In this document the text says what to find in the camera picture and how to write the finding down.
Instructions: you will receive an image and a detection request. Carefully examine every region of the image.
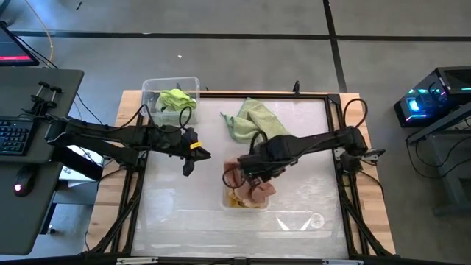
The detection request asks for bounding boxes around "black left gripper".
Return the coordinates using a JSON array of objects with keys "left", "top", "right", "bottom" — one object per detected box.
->
[{"left": 179, "top": 127, "right": 213, "bottom": 177}]

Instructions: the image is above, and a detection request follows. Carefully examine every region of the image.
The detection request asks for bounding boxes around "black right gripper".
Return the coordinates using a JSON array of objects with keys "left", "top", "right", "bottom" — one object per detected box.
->
[{"left": 237, "top": 134, "right": 296, "bottom": 191}]

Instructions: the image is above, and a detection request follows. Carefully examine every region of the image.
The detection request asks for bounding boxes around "salmon pink checked towel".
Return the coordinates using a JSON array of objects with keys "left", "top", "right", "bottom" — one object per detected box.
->
[{"left": 223, "top": 158, "right": 277, "bottom": 209}]

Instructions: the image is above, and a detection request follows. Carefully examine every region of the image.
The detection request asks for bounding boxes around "yellow checked towel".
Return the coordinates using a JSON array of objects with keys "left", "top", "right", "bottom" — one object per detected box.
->
[{"left": 227, "top": 188, "right": 255, "bottom": 209}]

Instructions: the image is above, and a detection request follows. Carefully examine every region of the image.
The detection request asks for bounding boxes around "small clear plastic bin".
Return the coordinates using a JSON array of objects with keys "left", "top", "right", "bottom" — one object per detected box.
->
[{"left": 220, "top": 158, "right": 272, "bottom": 212}]

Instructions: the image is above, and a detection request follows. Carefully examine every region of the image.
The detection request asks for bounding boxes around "white table mat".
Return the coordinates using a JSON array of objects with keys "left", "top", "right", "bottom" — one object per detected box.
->
[{"left": 131, "top": 96, "right": 350, "bottom": 259}]

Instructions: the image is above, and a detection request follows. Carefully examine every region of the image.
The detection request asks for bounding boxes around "pale green towel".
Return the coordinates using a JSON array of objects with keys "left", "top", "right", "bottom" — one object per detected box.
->
[{"left": 220, "top": 97, "right": 291, "bottom": 145}]

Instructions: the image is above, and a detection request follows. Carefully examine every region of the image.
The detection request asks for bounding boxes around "large clear plastic bin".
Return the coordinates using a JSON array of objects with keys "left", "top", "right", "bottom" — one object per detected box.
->
[{"left": 141, "top": 76, "right": 201, "bottom": 127}]

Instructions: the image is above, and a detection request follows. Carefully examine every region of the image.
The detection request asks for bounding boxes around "white paper sheet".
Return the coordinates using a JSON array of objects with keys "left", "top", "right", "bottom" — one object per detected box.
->
[{"left": 57, "top": 144, "right": 106, "bottom": 183}]

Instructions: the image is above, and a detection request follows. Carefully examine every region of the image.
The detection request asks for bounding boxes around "black desk clamp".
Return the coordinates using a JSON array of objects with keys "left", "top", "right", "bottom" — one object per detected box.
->
[{"left": 21, "top": 80, "right": 64, "bottom": 121}]

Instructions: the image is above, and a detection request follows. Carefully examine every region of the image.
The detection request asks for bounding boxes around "black computer mouse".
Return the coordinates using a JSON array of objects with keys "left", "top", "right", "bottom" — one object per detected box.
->
[{"left": 13, "top": 165, "right": 36, "bottom": 198}]

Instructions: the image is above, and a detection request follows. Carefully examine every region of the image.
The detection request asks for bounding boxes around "black backlit keyboard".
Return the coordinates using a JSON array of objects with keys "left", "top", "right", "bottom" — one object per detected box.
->
[{"left": 0, "top": 116, "right": 35, "bottom": 156}]

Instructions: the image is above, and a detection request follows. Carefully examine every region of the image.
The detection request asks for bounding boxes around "black desk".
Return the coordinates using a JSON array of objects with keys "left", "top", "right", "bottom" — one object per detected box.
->
[{"left": 0, "top": 68, "right": 85, "bottom": 257}]

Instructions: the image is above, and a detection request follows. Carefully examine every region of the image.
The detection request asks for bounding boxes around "computer case with coloured lights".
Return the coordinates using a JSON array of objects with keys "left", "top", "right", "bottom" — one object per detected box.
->
[{"left": 393, "top": 66, "right": 471, "bottom": 129}]

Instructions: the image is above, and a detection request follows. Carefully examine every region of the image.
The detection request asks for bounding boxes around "grey side desk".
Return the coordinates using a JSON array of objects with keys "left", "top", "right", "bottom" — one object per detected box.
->
[{"left": 406, "top": 102, "right": 471, "bottom": 217}]

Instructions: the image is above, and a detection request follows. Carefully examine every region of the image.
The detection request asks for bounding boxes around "computer monitor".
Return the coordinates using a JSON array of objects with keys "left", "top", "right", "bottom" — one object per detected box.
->
[{"left": 0, "top": 21, "right": 40, "bottom": 68}]

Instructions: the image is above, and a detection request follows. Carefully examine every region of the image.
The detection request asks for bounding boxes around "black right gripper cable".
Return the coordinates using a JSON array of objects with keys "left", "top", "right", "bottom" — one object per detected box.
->
[{"left": 222, "top": 129, "right": 269, "bottom": 190}]

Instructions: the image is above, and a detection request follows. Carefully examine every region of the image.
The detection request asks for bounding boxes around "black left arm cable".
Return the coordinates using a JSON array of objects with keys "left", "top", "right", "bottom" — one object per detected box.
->
[{"left": 106, "top": 104, "right": 193, "bottom": 135}]

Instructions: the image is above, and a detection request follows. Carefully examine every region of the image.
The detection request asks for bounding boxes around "black aluminium table frame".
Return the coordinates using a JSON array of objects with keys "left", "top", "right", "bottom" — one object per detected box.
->
[{"left": 88, "top": 90, "right": 395, "bottom": 265}]

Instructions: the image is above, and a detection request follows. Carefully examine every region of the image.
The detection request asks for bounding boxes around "black right arm base cable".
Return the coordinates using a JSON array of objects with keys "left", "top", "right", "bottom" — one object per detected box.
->
[{"left": 342, "top": 97, "right": 369, "bottom": 130}]

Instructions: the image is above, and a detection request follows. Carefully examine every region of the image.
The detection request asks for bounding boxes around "yellow cable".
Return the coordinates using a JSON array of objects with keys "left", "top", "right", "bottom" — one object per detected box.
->
[{"left": 24, "top": 0, "right": 55, "bottom": 68}]

